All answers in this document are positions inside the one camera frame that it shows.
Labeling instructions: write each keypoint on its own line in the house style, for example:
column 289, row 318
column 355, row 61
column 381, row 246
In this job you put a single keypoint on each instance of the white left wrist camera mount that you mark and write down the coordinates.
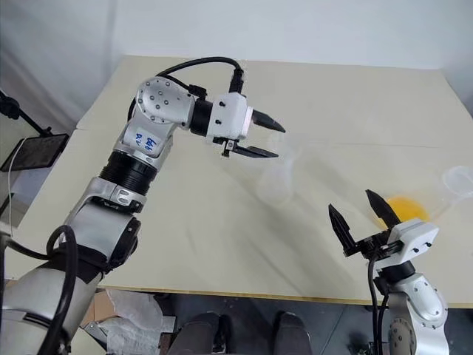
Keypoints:
column 231, row 118

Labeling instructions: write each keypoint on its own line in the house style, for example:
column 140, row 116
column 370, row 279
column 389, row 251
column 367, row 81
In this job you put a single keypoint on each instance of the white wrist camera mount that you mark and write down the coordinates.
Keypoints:
column 415, row 238
column 231, row 118

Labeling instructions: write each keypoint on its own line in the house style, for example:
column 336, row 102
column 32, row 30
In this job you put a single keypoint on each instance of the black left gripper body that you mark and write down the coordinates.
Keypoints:
column 229, row 145

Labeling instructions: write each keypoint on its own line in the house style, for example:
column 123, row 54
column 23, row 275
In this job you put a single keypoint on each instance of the crumpled white plastic wrap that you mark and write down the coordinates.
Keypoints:
column 101, row 310

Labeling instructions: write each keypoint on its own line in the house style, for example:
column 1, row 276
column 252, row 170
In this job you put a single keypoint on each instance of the yellow round object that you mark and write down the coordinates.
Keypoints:
column 408, row 209

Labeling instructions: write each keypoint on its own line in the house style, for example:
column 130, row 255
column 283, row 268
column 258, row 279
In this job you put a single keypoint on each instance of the white plastic bag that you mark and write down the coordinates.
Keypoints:
column 136, row 310

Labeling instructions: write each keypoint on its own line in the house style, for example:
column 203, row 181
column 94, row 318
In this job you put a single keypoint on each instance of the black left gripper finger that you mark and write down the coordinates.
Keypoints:
column 267, row 121
column 256, row 152

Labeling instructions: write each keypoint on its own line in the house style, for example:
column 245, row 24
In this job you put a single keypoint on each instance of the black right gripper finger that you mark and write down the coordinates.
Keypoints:
column 341, row 227
column 384, row 212

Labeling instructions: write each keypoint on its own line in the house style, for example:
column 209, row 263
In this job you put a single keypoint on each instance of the black tablet on stand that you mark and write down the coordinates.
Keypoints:
column 37, row 151

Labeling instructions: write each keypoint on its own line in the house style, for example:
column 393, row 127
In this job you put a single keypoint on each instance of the dark rounded shape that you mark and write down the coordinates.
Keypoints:
column 201, row 334
column 292, row 334

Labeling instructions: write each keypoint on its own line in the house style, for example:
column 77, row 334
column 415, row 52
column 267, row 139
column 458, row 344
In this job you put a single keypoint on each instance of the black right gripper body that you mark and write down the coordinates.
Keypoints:
column 373, row 246

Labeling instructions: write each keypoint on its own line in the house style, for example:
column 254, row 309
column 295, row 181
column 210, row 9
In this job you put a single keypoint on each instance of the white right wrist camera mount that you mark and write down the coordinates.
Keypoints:
column 415, row 238

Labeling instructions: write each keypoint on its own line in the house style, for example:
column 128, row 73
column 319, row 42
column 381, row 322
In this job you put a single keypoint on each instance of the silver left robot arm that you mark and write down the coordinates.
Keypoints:
column 162, row 100

